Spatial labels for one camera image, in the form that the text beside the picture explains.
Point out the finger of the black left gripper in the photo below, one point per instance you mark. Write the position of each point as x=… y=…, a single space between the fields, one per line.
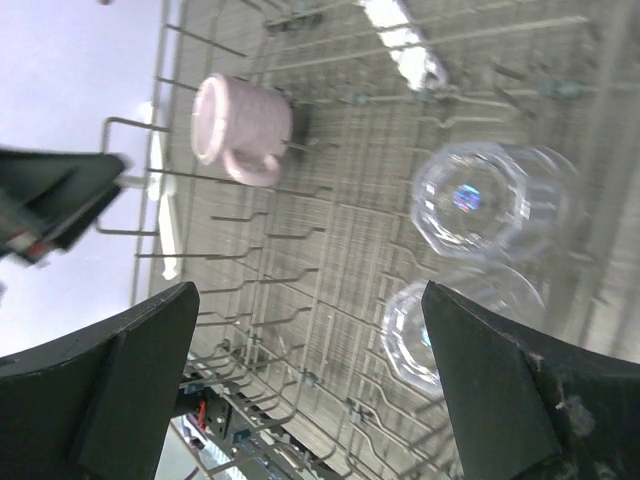
x=50 y=199

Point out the lilac ceramic mug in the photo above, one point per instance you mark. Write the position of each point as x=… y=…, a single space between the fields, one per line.
x=244 y=126

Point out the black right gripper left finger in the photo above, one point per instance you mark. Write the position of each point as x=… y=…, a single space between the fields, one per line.
x=96 y=403

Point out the white clothes rail stand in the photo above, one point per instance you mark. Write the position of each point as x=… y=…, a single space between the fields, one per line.
x=291 y=48

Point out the grey wire dish rack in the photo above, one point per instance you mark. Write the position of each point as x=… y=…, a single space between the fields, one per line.
x=288 y=368

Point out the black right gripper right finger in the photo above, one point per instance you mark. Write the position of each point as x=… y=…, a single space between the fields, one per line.
x=525 y=405

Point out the clear faceted glass cup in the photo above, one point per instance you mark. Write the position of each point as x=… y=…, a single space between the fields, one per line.
x=482 y=200

